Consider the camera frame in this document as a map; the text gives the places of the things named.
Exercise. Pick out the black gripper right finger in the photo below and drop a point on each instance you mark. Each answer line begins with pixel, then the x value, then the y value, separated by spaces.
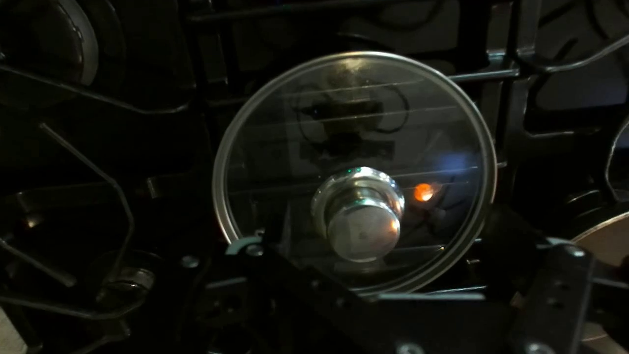
pixel 552 301

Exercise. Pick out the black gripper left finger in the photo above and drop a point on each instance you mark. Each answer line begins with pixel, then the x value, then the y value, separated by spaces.
pixel 306 295

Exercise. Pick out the glass lid with metal knob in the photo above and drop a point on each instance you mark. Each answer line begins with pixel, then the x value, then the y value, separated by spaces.
pixel 295 163

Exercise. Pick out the black gas stove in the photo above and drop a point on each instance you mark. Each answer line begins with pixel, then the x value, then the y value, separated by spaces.
pixel 163 130

